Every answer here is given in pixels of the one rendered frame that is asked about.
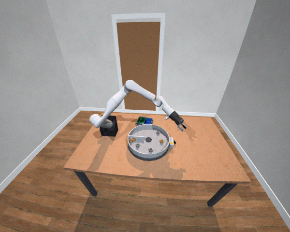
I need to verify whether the green and blue divided bin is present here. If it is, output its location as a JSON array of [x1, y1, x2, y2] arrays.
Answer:
[[136, 116, 153, 126]]

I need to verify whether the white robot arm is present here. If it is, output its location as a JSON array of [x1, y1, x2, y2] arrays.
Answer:
[[89, 80, 170, 128]]

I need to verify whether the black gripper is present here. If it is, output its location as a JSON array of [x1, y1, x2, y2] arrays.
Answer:
[[165, 108, 187, 132]]

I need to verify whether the grey round turntable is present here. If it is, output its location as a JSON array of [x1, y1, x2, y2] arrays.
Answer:
[[128, 124, 176, 161]]

